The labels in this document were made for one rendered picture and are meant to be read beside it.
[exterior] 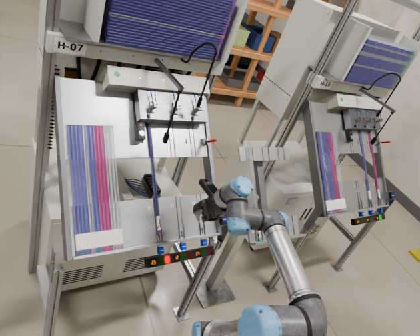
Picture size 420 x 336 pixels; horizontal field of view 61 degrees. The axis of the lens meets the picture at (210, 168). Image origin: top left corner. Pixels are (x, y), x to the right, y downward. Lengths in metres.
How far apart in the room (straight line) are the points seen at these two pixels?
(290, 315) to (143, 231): 0.78
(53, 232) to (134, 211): 0.43
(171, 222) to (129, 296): 0.79
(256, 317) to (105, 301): 1.40
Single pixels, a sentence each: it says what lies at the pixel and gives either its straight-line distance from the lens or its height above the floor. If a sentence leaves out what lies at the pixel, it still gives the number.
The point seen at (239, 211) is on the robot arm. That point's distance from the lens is 1.18.
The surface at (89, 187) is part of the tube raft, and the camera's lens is 1.47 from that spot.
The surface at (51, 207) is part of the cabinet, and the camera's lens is 1.78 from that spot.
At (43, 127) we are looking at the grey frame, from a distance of 1.67.
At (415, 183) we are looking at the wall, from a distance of 4.73.
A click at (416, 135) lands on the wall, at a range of 4.76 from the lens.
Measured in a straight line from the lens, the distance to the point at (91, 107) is 1.55.
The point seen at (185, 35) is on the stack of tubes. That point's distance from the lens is 1.57.
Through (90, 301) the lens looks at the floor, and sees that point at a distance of 2.22.
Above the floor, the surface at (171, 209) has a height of 0.81.
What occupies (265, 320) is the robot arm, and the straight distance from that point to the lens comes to 0.93.
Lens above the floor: 1.84
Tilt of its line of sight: 32 degrees down
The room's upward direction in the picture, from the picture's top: 22 degrees clockwise
